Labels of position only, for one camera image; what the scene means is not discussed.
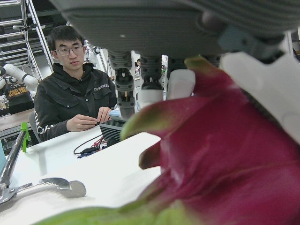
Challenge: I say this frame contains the light blue plastic bin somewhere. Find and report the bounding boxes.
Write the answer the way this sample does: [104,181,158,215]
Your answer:
[0,140,6,173]

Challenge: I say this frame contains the black ribbed electronics box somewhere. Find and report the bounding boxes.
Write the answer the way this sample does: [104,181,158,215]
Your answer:
[99,119,139,143]

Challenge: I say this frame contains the green plastic clip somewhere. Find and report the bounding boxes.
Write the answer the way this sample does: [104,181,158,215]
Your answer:
[20,121,30,153]

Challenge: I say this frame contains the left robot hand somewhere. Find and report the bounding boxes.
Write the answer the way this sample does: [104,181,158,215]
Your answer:
[49,0,300,146]

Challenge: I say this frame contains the person in black jacket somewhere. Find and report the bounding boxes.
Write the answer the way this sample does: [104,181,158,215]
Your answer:
[34,25,118,143]

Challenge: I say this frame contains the red and black wires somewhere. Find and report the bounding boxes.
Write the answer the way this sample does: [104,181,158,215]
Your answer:
[73,135,118,159]

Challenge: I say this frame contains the person in yellow-lettered black shirt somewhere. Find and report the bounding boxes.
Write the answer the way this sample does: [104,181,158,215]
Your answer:
[4,82,35,115]

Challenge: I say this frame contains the metal rack frame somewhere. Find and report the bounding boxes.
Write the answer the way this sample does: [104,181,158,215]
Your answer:
[0,0,54,80]

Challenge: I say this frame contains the pink dragon fruit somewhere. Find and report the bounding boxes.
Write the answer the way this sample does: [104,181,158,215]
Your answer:
[35,55,300,225]

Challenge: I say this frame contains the metal serrated tongs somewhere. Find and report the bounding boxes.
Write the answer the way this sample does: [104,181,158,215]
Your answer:
[0,129,87,204]

